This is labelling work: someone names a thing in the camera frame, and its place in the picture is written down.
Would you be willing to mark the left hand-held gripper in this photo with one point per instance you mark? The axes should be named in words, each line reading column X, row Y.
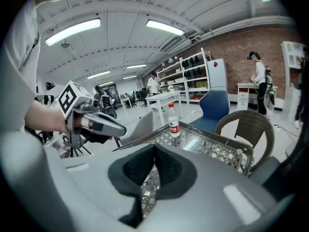
column 70, row 98

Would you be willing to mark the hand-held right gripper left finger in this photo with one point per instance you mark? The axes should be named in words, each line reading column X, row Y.
column 72, row 190

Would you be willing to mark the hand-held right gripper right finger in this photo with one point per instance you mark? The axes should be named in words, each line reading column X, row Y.
column 205, row 202

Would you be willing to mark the person's left forearm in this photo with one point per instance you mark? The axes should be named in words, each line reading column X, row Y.
column 46, row 117

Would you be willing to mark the person's left hand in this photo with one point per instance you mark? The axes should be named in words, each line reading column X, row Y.
column 84, row 124

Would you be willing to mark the long ceiling light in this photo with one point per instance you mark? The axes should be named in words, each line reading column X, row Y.
column 136, row 66
column 72, row 31
column 165, row 27
column 98, row 74

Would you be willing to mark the wicker table with glass top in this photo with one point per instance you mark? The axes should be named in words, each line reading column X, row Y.
column 207, row 141

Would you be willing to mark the white table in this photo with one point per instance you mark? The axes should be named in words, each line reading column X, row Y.
column 164, row 98

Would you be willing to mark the red-capped clear water bottle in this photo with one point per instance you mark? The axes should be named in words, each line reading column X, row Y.
column 173, row 124

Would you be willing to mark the small potted flower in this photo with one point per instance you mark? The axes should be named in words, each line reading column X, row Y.
column 171, row 88

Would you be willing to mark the brown wicker chair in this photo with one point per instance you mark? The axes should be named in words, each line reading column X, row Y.
column 251, row 127

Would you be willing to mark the blue chair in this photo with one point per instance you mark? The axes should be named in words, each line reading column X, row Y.
column 213, row 107

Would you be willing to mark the white shelving rack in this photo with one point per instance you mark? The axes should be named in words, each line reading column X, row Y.
column 190, row 76

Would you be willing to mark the person's white shirt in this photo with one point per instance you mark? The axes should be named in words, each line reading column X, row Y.
column 21, row 57

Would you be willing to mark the white desk with drawers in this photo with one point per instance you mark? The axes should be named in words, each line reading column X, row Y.
column 243, row 95

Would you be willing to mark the grey cabinet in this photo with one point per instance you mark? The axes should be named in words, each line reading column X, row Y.
column 217, row 75

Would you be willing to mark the white cabinet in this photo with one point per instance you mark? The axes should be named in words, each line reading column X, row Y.
column 290, row 64

